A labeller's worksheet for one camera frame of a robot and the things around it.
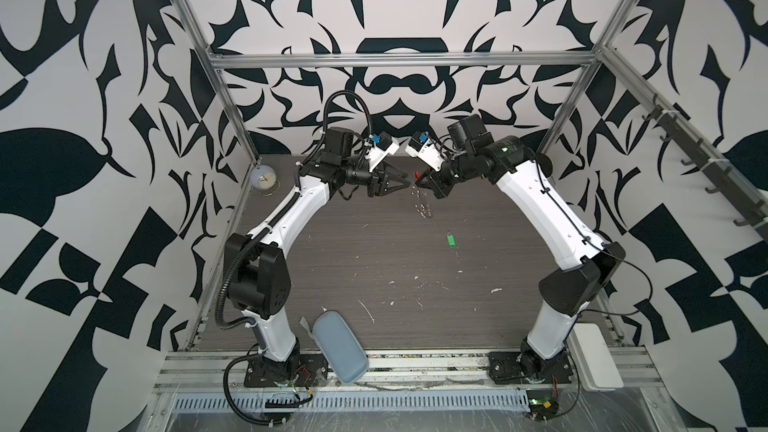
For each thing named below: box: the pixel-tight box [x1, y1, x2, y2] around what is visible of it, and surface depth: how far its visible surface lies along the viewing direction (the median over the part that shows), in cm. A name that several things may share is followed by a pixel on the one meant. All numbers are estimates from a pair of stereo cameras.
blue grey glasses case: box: [312, 311, 369, 384], surface depth 77 cm
